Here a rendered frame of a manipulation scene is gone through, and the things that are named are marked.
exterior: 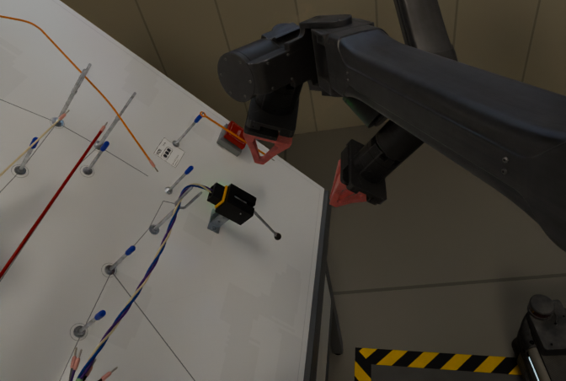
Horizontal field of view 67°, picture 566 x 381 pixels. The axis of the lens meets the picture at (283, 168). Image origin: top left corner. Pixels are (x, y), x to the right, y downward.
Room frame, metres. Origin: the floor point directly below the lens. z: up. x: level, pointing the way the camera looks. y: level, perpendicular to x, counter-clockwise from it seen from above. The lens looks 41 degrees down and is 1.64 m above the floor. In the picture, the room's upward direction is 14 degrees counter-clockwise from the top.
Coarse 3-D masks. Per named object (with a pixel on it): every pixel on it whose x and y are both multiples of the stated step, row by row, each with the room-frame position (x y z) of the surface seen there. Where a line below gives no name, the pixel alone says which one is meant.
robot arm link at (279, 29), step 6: (276, 24) 0.51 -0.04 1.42; (282, 24) 0.51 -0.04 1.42; (288, 24) 0.51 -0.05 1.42; (294, 24) 0.51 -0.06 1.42; (276, 30) 0.49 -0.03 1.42; (282, 30) 0.49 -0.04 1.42; (288, 30) 0.49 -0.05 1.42; (294, 30) 0.48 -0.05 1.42; (264, 36) 0.47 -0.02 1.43; (270, 36) 0.47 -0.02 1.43; (276, 36) 0.46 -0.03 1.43; (282, 36) 0.47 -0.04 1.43; (288, 36) 0.47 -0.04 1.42; (294, 36) 0.48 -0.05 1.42; (276, 42) 0.46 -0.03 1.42; (282, 42) 0.46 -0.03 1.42
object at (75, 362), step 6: (78, 354) 0.26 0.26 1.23; (72, 360) 0.25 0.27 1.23; (78, 360) 0.25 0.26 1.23; (72, 366) 0.24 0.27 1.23; (72, 372) 0.24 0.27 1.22; (90, 372) 0.24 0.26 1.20; (108, 372) 0.24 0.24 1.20; (72, 378) 0.23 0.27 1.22; (84, 378) 0.24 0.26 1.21; (102, 378) 0.24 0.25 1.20
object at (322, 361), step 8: (328, 296) 0.72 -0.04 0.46; (328, 304) 0.70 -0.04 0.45; (328, 312) 0.68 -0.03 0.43; (328, 320) 0.66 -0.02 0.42; (328, 328) 0.64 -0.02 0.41; (320, 336) 0.55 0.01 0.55; (320, 344) 0.54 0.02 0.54; (320, 352) 0.52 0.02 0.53; (320, 360) 0.51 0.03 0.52; (320, 368) 0.49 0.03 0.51; (320, 376) 0.48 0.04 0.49
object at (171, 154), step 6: (162, 144) 0.68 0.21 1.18; (168, 144) 0.68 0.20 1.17; (156, 150) 0.66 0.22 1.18; (162, 150) 0.66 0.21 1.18; (168, 150) 0.67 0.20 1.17; (174, 150) 0.68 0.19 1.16; (180, 150) 0.68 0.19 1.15; (162, 156) 0.65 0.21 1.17; (168, 156) 0.66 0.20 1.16; (174, 156) 0.66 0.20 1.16; (180, 156) 0.67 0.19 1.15; (168, 162) 0.65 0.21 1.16; (174, 162) 0.65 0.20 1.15
